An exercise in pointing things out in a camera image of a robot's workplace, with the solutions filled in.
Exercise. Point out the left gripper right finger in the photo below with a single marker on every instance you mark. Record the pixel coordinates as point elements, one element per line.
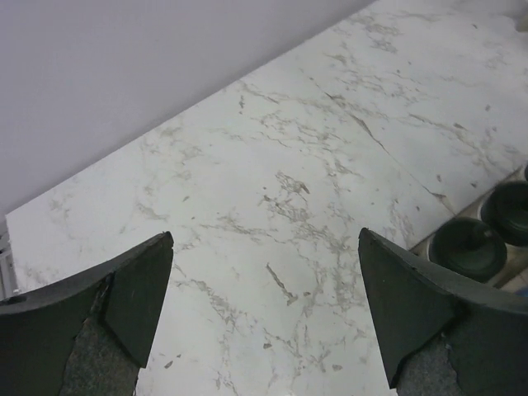
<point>440,333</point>

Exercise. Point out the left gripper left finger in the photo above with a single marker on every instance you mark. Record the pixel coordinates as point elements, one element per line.
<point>90,333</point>

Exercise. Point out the black knob-lid glass jar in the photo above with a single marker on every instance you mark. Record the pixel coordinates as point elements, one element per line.
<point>468,247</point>

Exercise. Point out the clear three-slot organizer tray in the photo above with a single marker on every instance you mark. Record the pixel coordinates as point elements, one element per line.
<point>513,277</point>

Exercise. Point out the black-lid white jar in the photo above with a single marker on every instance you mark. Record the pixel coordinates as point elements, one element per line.
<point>505,210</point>

